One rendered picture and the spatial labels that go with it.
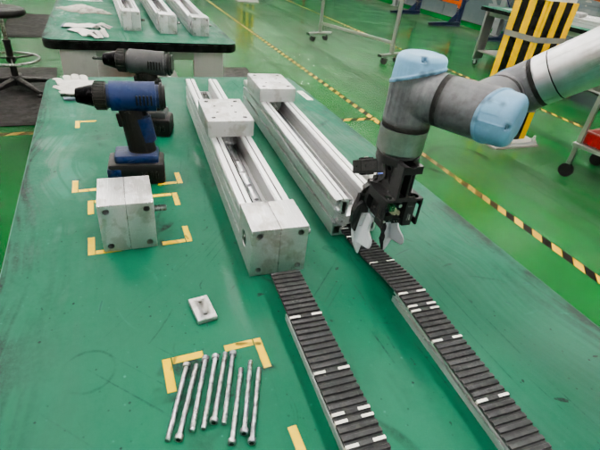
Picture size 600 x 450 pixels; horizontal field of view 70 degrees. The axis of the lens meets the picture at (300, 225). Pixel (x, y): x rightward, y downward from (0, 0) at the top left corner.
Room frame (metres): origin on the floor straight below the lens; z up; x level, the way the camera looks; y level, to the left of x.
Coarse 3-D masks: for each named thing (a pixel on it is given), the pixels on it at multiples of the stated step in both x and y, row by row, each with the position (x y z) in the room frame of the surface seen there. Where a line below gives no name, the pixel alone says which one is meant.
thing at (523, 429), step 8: (512, 424) 0.32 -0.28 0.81; (520, 424) 0.32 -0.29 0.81; (528, 424) 0.32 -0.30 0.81; (504, 432) 0.31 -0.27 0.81; (512, 432) 0.31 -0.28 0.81; (520, 432) 0.31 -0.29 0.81; (528, 432) 0.31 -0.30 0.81; (536, 432) 0.32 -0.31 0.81; (504, 440) 0.30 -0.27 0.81; (512, 440) 0.30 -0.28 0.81
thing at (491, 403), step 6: (486, 396) 0.36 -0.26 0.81; (492, 396) 0.36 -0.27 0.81; (498, 396) 0.36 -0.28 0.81; (504, 396) 0.36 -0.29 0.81; (480, 402) 0.35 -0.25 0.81; (486, 402) 0.35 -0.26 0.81; (492, 402) 0.35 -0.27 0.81; (498, 402) 0.35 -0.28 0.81; (504, 402) 0.35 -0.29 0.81; (510, 402) 0.35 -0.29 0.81; (480, 408) 0.34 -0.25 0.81; (486, 408) 0.34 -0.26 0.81; (492, 408) 0.34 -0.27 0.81; (498, 408) 0.34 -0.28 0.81
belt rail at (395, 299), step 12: (396, 300) 0.54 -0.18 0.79; (408, 312) 0.51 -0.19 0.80; (420, 336) 0.47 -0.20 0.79; (432, 348) 0.45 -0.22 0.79; (444, 360) 0.42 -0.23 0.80; (444, 372) 0.41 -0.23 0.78; (456, 384) 0.39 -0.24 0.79; (468, 396) 0.37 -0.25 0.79; (480, 420) 0.34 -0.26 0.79; (492, 432) 0.32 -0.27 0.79; (504, 444) 0.31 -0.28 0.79
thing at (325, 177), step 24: (264, 120) 1.21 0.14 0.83; (288, 120) 1.23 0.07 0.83; (288, 144) 1.00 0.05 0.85; (312, 144) 1.05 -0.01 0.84; (288, 168) 0.99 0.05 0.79; (312, 168) 0.85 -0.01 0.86; (336, 168) 0.91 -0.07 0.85; (312, 192) 0.84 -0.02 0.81; (336, 192) 0.76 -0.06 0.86; (360, 192) 0.79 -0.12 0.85; (336, 216) 0.73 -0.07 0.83
